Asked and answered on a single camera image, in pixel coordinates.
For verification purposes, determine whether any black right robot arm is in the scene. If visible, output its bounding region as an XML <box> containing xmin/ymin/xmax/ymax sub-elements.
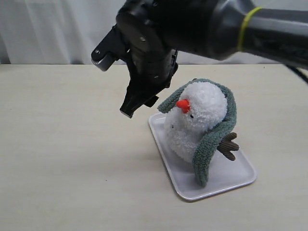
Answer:
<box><xmin>116</xmin><ymin>0</ymin><xmax>308</xmax><ymax>114</ymax></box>

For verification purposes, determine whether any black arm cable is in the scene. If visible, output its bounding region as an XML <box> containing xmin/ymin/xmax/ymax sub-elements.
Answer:
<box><xmin>286</xmin><ymin>64</ymin><xmax>308</xmax><ymax>85</ymax></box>

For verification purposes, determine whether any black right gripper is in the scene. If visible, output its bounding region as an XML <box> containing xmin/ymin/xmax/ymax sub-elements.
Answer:
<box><xmin>120</xmin><ymin>46</ymin><xmax>178</xmax><ymax>118</ymax></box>

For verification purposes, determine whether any green fuzzy scarf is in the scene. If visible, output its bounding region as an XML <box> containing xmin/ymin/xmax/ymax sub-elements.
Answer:
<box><xmin>157</xmin><ymin>78</ymin><xmax>238</xmax><ymax>188</ymax></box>

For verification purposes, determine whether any white plastic tray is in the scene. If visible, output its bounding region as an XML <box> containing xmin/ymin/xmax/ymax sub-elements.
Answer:
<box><xmin>148</xmin><ymin>113</ymin><xmax>257</xmax><ymax>202</ymax></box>

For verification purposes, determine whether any white plush snowman toy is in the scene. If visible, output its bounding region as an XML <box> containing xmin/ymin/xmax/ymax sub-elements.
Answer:
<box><xmin>164</xmin><ymin>77</ymin><xmax>240</xmax><ymax>162</ymax></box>

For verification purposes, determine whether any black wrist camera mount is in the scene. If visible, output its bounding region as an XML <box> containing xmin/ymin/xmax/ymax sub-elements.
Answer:
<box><xmin>90</xmin><ymin>24</ymin><xmax>129</xmax><ymax>72</ymax></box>

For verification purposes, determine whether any white backdrop curtain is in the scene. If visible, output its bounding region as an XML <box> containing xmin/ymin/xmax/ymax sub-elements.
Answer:
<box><xmin>0</xmin><ymin>0</ymin><xmax>308</xmax><ymax>65</ymax></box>

